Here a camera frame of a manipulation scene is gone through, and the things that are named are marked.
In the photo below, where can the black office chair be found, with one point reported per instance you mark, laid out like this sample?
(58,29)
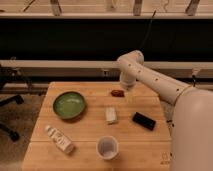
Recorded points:
(13,135)

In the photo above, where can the white plastic bottle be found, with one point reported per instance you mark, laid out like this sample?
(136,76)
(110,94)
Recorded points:
(60,140)

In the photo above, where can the white rectangular block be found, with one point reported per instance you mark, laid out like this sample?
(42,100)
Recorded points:
(111,116)

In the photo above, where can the red pepper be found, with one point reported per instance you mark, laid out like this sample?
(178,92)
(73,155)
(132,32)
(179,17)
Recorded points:
(117,93)

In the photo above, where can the green ceramic bowl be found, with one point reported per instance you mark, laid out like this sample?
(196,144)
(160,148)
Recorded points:
(69,105)

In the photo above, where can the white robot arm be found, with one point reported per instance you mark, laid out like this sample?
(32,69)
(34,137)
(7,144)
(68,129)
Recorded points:
(192,131)

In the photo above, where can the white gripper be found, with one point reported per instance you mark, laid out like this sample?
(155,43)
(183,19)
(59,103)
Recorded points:
(127,85)

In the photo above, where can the black rectangular box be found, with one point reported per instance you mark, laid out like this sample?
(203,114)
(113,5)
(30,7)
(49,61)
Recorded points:
(144,121)

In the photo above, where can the clear plastic cup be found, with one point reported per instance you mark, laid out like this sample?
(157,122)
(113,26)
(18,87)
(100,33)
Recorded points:
(107,147)

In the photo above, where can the wall power outlet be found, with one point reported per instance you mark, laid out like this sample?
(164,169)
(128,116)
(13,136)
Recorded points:
(105,72)

